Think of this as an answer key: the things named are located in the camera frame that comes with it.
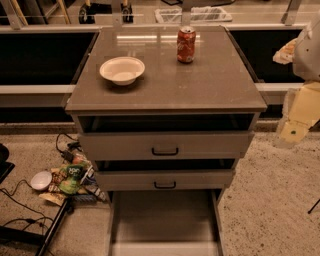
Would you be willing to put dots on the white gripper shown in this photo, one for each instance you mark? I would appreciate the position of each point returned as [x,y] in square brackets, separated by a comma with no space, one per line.
[308,55]

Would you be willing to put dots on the grey drawer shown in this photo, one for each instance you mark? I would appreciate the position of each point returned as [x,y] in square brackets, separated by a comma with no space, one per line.
[188,136]
[165,174]
[165,223]

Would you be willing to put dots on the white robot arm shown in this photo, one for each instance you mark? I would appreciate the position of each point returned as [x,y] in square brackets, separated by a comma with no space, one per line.
[304,53]

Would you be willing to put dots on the grey drawer cabinet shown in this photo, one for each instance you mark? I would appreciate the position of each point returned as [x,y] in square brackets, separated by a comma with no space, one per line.
[217,82]

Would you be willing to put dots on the black tripod leg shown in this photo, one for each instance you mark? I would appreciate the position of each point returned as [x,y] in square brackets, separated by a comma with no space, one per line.
[312,208]

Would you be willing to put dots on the red soda can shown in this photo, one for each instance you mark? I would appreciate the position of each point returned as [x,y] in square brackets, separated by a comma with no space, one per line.
[186,44]

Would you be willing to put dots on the white mesh basket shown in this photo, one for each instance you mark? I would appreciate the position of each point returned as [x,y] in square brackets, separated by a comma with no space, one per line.
[198,15]

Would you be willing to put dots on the white paper bowl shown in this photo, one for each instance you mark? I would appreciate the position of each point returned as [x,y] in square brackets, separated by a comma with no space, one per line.
[122,71]

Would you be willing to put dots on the green chip bag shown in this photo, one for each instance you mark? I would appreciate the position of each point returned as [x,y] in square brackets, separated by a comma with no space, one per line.
[71,183]

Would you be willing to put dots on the black wheeled cart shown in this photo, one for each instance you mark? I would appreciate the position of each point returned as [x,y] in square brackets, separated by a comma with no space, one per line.
[89,10]

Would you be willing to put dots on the brown snack packet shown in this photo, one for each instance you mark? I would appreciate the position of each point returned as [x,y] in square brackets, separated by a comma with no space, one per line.
[55,198]

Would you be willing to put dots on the white bowl on floor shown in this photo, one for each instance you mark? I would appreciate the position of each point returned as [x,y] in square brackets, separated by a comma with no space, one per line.
[41,181]

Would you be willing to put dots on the black floor stand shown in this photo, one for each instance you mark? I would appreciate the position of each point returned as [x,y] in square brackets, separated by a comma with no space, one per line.
[41,241]

